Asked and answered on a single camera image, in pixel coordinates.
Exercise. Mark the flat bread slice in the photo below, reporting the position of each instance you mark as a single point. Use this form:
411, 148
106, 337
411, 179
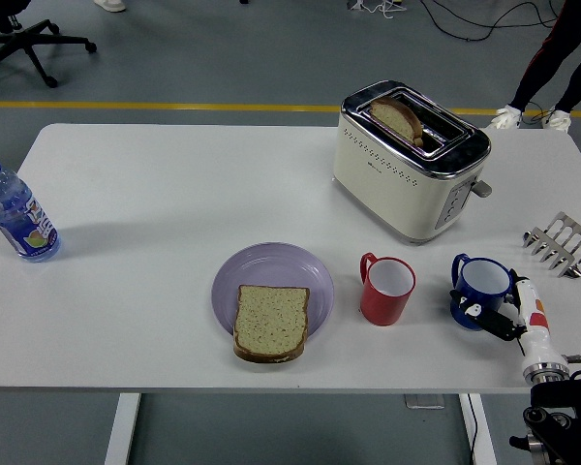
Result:
271, 322

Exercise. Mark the black office chair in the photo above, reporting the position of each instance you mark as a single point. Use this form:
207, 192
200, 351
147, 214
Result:
26, 41

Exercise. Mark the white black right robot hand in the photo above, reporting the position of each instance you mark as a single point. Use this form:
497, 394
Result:
535, 334

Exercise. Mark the person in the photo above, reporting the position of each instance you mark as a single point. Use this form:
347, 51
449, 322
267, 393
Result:
542, 63

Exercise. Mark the blue enamel cup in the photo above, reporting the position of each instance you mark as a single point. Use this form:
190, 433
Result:
489, 302

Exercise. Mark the metal toast rack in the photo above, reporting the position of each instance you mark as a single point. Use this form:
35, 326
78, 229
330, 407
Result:
564, 239

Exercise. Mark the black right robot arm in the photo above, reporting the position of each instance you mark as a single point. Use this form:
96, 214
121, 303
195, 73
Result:
561, 416

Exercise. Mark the cream chrome toaster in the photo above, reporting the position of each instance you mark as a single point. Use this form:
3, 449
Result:
382, 194

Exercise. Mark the upright bread slice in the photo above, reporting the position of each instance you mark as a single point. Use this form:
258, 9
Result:
394, 118

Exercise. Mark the person's white shoe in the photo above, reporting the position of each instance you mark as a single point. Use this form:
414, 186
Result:
110, 5

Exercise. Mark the purple plate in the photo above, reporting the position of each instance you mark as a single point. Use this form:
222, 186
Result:
271, 264

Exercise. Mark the blue-capped water bottle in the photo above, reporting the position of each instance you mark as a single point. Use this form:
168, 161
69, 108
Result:
19, 213

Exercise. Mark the clear bracket under table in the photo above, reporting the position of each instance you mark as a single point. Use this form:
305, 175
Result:
423, 402

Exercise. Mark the red enamel cup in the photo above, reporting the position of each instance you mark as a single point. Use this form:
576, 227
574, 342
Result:
382, 307

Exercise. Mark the white table leg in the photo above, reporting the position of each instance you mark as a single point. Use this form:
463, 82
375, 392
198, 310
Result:
122, 431
486, 436

